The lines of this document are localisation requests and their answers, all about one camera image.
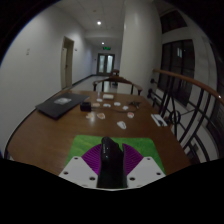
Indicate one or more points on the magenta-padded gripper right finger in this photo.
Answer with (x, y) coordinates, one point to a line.
(145, 171)

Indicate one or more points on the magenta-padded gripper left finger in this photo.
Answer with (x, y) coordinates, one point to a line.
(76, 171)

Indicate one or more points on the black computer mouse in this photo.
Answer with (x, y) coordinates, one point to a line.
(111, 163)

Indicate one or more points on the green mouse pad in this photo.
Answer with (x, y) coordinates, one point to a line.
(83, 143)

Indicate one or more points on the small black box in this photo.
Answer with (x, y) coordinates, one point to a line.
(85, 106)

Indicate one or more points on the dark key bunch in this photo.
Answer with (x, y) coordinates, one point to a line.
(134, 104)

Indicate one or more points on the black closed laptop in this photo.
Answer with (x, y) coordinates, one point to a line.
(60, 104)

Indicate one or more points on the small white box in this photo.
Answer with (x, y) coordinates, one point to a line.
(108, 96)

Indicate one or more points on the wooden armchair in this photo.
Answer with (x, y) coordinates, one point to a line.
(116, 80)

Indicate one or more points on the wooden-topped black metal railing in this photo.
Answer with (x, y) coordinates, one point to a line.
(186, 80)

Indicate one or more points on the dark framed window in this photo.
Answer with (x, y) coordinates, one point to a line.
(176, 70)

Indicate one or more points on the beige wooden door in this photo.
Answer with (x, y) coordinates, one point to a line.
(66, 63)

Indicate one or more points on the glass double door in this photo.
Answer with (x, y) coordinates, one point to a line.
(106, 64)

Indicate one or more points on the green exit sign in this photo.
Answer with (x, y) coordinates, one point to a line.
(106, 48)

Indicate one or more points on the round ceiling light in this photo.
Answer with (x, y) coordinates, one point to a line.
(99, 23)

